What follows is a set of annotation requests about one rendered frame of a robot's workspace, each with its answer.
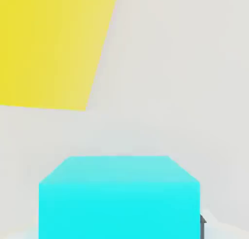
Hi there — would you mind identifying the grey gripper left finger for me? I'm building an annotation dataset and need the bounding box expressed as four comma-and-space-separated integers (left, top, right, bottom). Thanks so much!
0, 230, 39, 239

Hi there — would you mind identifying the large yellow box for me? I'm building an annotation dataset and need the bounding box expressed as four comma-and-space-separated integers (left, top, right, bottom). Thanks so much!
0, 0, 120, 112

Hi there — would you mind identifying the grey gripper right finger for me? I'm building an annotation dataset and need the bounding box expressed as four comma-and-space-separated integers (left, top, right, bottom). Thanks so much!
200, 209, 249, 239

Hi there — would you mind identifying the small cyan cube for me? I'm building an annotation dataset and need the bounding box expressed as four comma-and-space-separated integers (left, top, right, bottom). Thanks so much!
38, 155, 201, 239

